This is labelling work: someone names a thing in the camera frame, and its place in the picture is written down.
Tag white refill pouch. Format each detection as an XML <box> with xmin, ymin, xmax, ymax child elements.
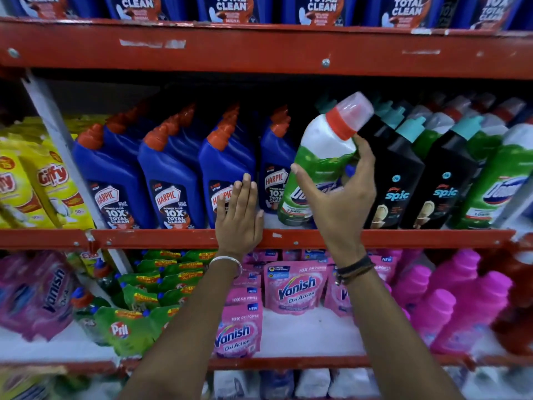
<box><xmin>295</xmin><ymin>368</ymin><xmax>331</xmax><ymax>399</ymax></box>
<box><xmin>212</xmin><ymin>370</ymin><xmax>261</xmax><ymax>400</ymax></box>
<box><xmin>329</xmin><ymin>367</ymin><xmax>377</xmax><ymax>399</ymax></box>

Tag group of blue orange-capped bottles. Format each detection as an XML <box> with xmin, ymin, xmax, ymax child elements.
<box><xmin>72</xmin><ymin>102</ymin><xmax>299</xmax><ymax>231</ymax></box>

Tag person's right forearm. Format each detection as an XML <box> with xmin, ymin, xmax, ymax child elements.
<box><xmin>333</xmin><ymin>262</ymin><xmax>465</xmax><ymax>400</ymax></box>

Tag pile of yellow pouches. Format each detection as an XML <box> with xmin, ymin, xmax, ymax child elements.
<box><xmin>0</xmin><ymin>115</ymin><xmax>110</xmax><ymax>230</ymax></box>

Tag pile of large pink pouches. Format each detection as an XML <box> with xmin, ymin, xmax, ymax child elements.
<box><xmin>0</xmin><ymin>251</ymin><xmax>81</xmax><ymax>343</ymax></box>

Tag person's left forearm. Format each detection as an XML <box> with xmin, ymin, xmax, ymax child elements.
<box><xmin>119</xmin><ymin>257</ymin><xmax>244</xmax><ymax>400</ymax></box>

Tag red metal shelf beam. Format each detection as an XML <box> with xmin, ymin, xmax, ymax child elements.
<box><xmin>0</xmin><ymin>228</ymin><xmax>518</xmax><ymax>251</ymax></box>
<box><xmin>0</xmin><ymin>17</ymin><xmax>533</xmax><ymax>80</ymax></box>

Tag dark cord bracelets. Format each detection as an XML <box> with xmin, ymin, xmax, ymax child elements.
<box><xmin>334</xmin><ymin>254</ymin><xmax>375</xmax><ymax>286</ymax></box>

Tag yellow green pouch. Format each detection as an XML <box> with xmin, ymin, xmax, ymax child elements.
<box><xmin>0</xmin><ymin>366</ymin><xmax>67</xmax><ymax>400</ymax></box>

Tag green orange-capped dish liquid bottle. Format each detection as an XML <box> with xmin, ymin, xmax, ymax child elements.
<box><xmin>92</xmin><ymin>258</ymin><xmax>122</xmax><ymax>297</ymax></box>
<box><xmin>70</xmin><ymin>286</ymin><xmax>110</xmax><ymax>346</ymax></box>

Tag white metal shelf upright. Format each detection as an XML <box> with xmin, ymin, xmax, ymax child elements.
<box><xmin>21</xmin><ymin>72</ymin><xmax>135</xmax><ymax>276</ymax></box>

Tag pile of green pouches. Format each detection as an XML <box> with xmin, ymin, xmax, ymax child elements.
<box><xmin>79</xmin><ymin>249</ymin><xmax>218</xmax><ymax>357</ymax></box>

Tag blue refill pouch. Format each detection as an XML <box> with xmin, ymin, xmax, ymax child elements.
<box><xmin>260</xmin><ymin>370</ymin><xmax>295</xmax><ymax>400</ymax></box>

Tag group of black teal-capped bottles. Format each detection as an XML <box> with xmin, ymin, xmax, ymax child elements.
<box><xmin>316</xmin><ymin>95</ymin><xmax>484</xmax><ymax>231</ymax></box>

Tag stack of small pink pouches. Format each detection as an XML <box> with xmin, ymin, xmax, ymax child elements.
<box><xmin>214</xmin><ymin>249</ymin><xmax>395</xmax><ymax>359</ymax></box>

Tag group of red bottles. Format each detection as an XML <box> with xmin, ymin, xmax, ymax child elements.
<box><xmin>479</xmin><ymin>245</ymin><xmax>533</xmax><ymax>357</ymax></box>

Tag green white red-capped cleaner bottle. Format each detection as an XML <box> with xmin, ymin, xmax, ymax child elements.
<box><xmin>277</xmin><ymin>92</ymin><xmax>374</xmax><ymax>228</ymax></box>

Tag group of green white bottles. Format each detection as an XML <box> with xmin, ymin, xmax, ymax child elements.
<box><xmin>412</xmin><ymin>93</ymin><xmax>533</xmax><ymax>230</ymax></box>

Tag row of blue bottle bases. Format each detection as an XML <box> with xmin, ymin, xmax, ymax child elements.
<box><xmin>0</xmin><ymin>0</ymin><xmax>533</xmax><ymax>31</ymax></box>

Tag silver bracelet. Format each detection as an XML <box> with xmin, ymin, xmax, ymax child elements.
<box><xmin>208</xmin><ymin>256</ymin><xmax>243</xmax><ymax>279</ymax></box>

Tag person's left hand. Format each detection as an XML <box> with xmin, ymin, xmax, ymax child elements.
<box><xmin>213</xmin><ymin>173</ymin><xmax>265</xmax><ymax>259</ymax></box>

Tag person's right hand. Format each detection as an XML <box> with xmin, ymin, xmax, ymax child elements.
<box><xmin>291</xmin><ymin>134</ymin><xmax>377</xmax><ymax>264</ymax></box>

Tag group of pink bottles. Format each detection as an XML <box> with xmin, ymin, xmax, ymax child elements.
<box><xmin>382</xmin><ymin>249</ymin><xmax>514</xmax><ymax>355</ymax></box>

